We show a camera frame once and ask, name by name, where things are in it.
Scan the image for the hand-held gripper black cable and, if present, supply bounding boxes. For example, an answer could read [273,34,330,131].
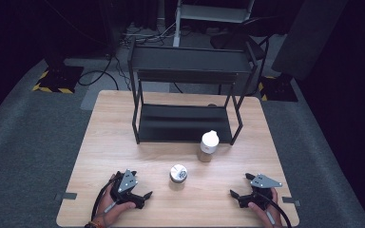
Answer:
[261,193,293,228]
[89,175,122,222]

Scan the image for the bundle of floor cables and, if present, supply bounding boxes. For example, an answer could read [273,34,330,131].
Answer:
[120,22,179,46]

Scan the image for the right hand-held gripper black cable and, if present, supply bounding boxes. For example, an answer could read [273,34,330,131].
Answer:
[261,193,293,228]

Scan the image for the person's right hand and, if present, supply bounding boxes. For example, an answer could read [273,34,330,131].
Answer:
[247,188,283,228]

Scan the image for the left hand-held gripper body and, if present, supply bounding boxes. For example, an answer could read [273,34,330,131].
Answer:
[108,169,145,210]

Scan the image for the white metal stand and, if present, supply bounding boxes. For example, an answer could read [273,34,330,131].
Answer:
[172,0,256,48]

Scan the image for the yellow-black striped floor plate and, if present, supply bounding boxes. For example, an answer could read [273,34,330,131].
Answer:
[31,66,85,95]
[257,75,298,103]

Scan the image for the glass jar with white cap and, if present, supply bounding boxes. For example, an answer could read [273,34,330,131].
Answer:
[198,129,221,163]

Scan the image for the left hand-held gripper black cable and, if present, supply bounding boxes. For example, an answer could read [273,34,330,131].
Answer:
[89,175,122,222]

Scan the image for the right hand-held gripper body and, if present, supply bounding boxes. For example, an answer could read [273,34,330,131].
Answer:
[238,174,283,210]

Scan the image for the glass jar with silver lid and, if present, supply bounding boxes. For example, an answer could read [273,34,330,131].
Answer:
[169,163,188,184]

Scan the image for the person's left hand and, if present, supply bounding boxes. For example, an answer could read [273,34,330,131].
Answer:
[95,174,137,227]

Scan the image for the grey curtain panel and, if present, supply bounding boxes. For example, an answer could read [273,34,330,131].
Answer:
[271,0,350,82]

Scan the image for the black metal two-tier rack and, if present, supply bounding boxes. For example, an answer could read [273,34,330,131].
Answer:
[126,37,269,146]

